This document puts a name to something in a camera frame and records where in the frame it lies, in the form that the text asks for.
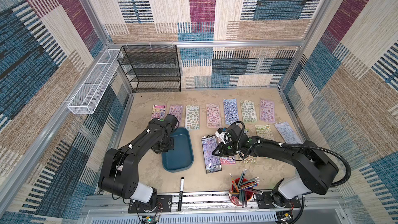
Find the pink character sticker sheet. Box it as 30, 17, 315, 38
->
260, 99, 275, 123

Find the red pencil cup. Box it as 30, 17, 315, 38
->
229, 178, 254, 206

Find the pastel sticker sheet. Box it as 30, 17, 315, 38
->
275, 122, 303, 144

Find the purple bonbon sticker sheet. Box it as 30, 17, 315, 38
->
202, 135, 222, 174

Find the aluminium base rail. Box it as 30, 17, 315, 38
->
78, 190, 351, 224

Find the pink bonbon sticker sheet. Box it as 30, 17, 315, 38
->
206, 104, 221, 128

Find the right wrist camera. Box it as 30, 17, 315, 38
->
215, 128, 231, 144

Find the blue penguin sticker sheet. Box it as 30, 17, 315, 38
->
223, 99, 239, 125

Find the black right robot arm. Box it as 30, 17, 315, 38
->
212, 121, 344, 207

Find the green dinosaur sticker sheet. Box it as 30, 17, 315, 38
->
185, 105, 200, 130

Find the black marker pen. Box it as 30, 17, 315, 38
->
177, 177, 184, 212

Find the panda sticker sheet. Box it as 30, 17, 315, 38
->
242, 128, 257, 164

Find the black wire shelf rack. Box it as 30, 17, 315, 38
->
117, 45, 182, 93

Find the black corrugated cable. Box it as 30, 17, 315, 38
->
228, 120, 352, 224

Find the pink cat sticker sheet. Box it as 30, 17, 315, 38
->
151, 105, 167, 119

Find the teal plastic storage box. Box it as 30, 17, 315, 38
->
162, 128, 194, 173

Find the green frog sticker sheet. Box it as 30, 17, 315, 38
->
240, 100, 258, 123

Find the white wire mesh basket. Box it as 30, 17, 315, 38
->
67, 49, 119, 115

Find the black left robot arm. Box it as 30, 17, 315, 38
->
98, 114, 179, 212

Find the green house sticker sheet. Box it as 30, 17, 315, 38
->
255, 124, 274, 140

